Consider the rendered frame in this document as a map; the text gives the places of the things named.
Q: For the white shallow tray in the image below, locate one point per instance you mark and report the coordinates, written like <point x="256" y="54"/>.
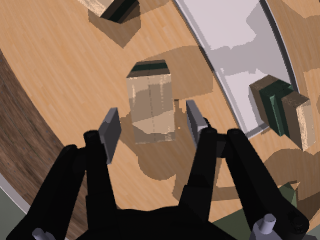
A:
<point x="242" y="43"/>

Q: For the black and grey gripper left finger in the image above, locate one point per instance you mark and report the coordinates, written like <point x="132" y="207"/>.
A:
<point x="49" y="215"/>

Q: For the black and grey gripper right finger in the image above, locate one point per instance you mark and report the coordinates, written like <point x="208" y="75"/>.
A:
<point x="274" y="216"/>

